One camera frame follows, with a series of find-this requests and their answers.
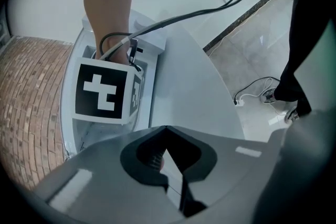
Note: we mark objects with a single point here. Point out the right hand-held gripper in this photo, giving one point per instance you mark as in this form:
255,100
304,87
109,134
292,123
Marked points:
99,91

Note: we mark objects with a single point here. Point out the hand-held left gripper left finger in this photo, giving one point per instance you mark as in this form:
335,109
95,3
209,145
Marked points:
132,165

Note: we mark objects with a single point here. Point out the white power plug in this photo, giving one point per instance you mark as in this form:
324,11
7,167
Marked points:
239,102

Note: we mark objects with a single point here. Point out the person's shoe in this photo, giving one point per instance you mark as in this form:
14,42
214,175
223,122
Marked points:
268,96
292,115

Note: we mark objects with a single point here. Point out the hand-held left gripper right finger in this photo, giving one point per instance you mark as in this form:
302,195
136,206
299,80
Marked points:
202,162

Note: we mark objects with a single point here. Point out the person's legs in black trousers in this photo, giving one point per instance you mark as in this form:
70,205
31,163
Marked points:
291,73

